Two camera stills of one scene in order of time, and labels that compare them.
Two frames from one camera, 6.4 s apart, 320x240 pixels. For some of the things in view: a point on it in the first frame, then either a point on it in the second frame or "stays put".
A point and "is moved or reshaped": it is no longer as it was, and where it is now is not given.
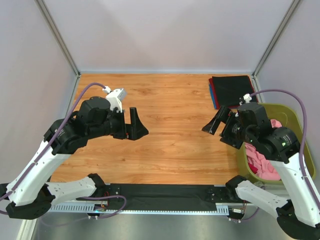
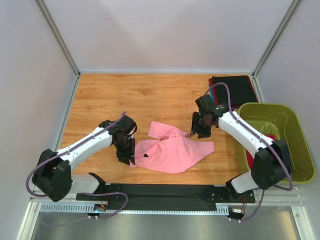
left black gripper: [120, 125] → [125, 152]
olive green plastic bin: [289, 117] stays put
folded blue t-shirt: [212, 96] stays put
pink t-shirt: [261, 162] is moved or reshaped
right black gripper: [228, 128] → [198, 127]
